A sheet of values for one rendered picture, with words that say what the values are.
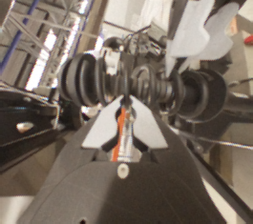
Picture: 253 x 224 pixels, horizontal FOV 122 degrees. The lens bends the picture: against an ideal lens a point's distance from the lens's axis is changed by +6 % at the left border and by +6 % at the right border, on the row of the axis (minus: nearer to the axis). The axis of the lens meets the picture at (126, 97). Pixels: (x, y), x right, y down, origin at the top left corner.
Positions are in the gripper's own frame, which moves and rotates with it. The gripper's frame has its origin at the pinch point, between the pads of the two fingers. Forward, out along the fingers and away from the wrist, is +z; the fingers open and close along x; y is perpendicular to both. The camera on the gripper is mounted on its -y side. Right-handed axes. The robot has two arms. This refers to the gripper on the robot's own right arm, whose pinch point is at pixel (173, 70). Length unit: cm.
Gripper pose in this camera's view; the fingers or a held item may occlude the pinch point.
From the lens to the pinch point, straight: 18.5
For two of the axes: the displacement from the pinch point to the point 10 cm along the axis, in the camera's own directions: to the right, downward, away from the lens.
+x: 9.9, 0.3, 1.6
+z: -1.3, 7.5, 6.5
